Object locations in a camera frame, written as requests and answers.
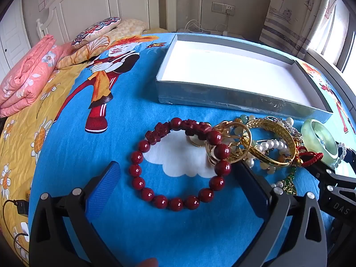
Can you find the green jade bangle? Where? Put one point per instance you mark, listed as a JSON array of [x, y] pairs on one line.
[[308, 133]]

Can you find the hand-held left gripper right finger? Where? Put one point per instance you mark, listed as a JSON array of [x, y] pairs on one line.
[[251, 192]]

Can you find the wide gold bangle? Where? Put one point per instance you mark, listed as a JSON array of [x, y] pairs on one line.
[[290, 144]]

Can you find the person's left hand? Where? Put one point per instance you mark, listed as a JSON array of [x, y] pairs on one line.
[[148, 262]]

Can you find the grey cardboard box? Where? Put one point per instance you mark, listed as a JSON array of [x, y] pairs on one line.
[[228, 69]]

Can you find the window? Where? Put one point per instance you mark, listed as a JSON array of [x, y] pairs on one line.
[[339, 33]]

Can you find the round patterned cushion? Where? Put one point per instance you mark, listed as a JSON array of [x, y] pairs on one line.
[[96, 30]]

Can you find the wall socket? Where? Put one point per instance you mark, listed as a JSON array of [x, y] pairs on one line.
[[221, 7]]

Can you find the blue printed blanket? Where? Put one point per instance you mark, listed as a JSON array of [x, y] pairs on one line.
[[133, 103]]

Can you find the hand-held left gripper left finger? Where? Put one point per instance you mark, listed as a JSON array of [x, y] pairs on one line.
[[104, 189]]

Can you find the white headboard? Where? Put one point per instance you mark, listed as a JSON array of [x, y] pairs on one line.
[[83, 2]]

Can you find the pink folded quilt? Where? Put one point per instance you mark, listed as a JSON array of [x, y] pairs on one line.
[[27, 72]]

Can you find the white door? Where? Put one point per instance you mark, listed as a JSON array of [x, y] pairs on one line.
[[14, 44]]

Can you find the yellow patterned pillow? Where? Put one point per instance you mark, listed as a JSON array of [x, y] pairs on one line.
[[83, 52]]

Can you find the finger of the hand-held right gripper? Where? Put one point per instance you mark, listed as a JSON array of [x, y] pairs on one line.
[[339, 203], [333, 176]]

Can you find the printed curtain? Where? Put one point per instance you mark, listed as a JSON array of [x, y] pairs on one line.
[[289, 14]]

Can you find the yellow floral bedsheet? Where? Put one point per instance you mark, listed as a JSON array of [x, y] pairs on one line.
[[33, 116]]

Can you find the gold charm pendant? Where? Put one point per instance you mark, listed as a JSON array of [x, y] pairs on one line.
[[286, 183]]

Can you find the white nightstand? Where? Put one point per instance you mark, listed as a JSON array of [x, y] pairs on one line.
[[211, 33]]

